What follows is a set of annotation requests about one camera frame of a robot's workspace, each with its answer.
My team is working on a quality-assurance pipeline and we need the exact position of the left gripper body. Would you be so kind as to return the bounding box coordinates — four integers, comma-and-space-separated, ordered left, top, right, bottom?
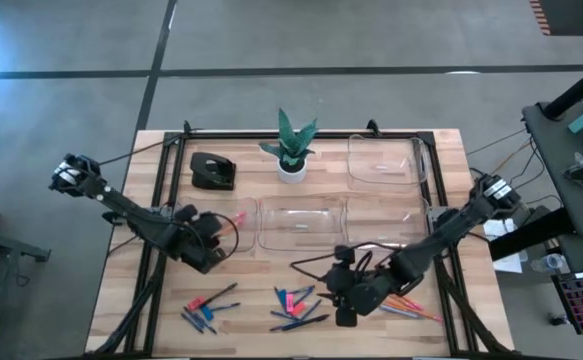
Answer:
170, 203, 228, 275

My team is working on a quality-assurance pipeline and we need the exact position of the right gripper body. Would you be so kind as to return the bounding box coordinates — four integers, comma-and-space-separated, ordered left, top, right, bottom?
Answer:
328, 245, 410, 327

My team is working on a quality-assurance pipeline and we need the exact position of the black pen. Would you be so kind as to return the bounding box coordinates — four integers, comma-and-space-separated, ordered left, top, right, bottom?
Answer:
269, 313, 331, 333
198, 282, 240, 307

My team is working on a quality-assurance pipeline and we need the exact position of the grey pen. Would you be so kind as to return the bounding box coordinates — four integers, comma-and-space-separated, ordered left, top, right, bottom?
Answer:
378, 303, 425, 320

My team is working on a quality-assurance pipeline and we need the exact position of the clear plastic bin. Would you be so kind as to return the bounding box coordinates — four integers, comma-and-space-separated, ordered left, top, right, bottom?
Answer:
169, 194, 258, 253
344, 193, 433, 253
346, 133, 430, 194
257, 194, 346, 253

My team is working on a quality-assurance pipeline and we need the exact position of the green plant in white pot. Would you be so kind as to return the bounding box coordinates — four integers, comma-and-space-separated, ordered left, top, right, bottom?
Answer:
259, 107, 320, 185

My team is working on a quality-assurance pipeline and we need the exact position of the white paper sheet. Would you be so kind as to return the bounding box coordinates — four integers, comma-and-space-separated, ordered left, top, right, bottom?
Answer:
483, 217, 530, 275

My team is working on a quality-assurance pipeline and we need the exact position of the clear water bottle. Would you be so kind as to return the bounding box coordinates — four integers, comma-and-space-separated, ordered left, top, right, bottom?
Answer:
529, 252, 566, 274

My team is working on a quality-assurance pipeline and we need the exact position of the grey metal bench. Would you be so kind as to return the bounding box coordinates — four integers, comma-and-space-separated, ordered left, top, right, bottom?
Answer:
0, 224, 52, 264

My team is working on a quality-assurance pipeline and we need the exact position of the grey desk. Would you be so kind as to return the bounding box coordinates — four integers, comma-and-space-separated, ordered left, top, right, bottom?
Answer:
520, 97, 583, 239

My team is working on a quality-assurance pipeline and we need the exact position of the black pole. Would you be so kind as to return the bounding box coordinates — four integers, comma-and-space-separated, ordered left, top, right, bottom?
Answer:
540, 62, 583, 121

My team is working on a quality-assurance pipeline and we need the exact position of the black striped floor mat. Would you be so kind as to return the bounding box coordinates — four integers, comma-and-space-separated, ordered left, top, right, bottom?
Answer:
529, 0, 583, 37

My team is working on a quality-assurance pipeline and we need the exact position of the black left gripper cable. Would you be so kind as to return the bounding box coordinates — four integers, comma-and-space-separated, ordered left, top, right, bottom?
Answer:
205, 212, 241, 259

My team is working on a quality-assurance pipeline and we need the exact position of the thin black cable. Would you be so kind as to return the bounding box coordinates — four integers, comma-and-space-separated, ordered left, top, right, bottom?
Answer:
96, 138, 182, 167

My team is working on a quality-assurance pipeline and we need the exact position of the orange floor cable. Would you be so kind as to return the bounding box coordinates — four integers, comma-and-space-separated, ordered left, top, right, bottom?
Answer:
488, 138, 533, 176

